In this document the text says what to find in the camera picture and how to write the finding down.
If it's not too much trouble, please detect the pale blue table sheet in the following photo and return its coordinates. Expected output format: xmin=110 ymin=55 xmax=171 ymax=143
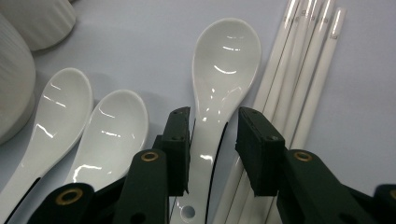
xmin=0 ymin=0 xmax=396 ymax=224

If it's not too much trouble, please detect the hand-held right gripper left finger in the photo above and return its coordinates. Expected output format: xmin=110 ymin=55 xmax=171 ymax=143
xmin=161 ymin=106 xmax=191 ymax=197

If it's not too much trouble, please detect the bundle of white chopsticks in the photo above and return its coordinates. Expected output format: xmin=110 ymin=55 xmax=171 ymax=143
xmin=211 ymin=0 xmax=347 ymax=224

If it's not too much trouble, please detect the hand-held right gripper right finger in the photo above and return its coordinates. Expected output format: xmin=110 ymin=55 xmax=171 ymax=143
xmin=235 ymin=106 xmax=287 ymax=198

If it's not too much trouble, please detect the cream ceramic cup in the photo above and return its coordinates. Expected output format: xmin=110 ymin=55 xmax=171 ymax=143
xmin=0 ymin=0 xmax=78 ymax=52

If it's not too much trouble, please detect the white ceramic soup spoon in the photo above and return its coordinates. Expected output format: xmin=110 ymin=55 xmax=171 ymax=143
xmin=64 ymin=89 xmax=149 ymax=194
xmin=169 ymin=17 xmax=262 ymax=224
xmin=0 ymin=67 xmax=94 ymax=224

